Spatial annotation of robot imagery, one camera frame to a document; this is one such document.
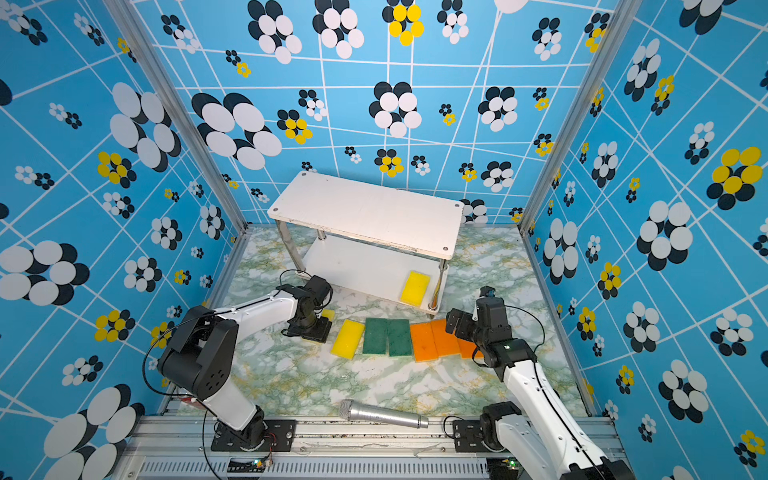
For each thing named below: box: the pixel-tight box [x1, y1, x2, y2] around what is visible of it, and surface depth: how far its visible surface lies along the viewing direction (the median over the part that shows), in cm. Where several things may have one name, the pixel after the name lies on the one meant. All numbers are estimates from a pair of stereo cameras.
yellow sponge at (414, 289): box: [400, 271, 431, 307], surface depth 96 cm
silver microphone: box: [339, 399, 429, 429], surface depth 76 cm
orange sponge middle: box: [430, 319, 461, 357], surface depth 88 cm
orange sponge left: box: [410, 322, 439, 362], surface depth 89 cm
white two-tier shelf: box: [267, 172, 465, 315], surface depth 80 cm
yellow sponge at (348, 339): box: [330, 319, 365, 361], surface depth 92 cm
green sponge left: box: [363, 318, 388, 354], surface depth 91 cm
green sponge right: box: [387, 319, 412, 357], surface depth 90 cm
